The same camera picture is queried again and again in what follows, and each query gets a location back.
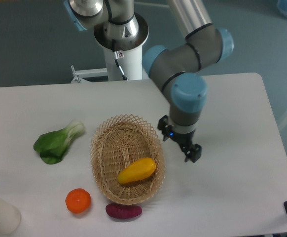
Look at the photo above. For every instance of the cream white bottle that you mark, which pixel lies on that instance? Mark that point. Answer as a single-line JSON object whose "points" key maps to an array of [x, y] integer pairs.
{"points": [[10, 217]]}

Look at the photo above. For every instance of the purple sweet potato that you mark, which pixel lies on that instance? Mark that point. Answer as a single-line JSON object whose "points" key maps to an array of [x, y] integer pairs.
{"points": [[123, 212]]}

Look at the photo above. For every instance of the orange pumpkin toy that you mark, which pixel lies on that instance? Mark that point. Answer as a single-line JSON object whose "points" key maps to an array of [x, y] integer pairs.
{"points": [[78, 200]]}

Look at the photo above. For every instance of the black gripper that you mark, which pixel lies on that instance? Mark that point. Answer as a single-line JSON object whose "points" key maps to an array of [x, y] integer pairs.
{"points": [[184, 140]]}

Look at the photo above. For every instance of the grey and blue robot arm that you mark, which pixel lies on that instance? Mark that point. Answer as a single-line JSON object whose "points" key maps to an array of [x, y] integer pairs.
{"points": [[174, 72]]}

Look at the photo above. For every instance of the green bok choy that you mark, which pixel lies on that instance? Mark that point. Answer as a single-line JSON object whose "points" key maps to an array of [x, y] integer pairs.
{"points": [[52, 146]]}

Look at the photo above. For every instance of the woven wicker basket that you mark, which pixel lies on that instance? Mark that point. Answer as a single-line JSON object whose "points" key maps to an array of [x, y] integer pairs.
{"points": [[118, 142]]}

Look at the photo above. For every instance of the yellow mango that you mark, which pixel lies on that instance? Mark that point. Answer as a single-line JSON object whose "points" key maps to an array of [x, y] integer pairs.
{"points": [[137, 171]]}

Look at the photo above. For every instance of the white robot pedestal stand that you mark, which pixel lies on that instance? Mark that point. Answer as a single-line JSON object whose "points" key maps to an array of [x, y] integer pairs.
{"points": [[122, 47]]}

